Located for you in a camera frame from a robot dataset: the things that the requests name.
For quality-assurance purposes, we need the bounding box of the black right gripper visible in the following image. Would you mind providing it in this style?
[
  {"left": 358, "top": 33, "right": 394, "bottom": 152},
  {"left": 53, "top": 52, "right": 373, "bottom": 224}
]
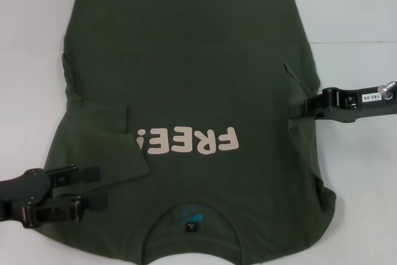
[{"left": 288, "top": 86, "right": 397, "bottom": 124}]

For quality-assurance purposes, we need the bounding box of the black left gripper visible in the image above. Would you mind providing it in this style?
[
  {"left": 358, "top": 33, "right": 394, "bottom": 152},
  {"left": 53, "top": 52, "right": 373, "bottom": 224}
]
[{"left": 0, "top": 164, "right": 109, "bottom": 230}]

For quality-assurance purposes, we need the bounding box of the dark green FREE t-shirt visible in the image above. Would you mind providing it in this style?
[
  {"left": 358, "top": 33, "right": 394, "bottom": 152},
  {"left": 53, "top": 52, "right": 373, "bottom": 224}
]
[{"left": 30, "top": 0, "right": 338, "bottom": 255}]

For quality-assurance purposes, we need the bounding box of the silver flange clamp knob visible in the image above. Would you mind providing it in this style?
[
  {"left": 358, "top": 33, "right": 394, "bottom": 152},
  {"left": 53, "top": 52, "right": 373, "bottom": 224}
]
[{"left": 378, "top": 80, "right": 397, "bottom": 101}]

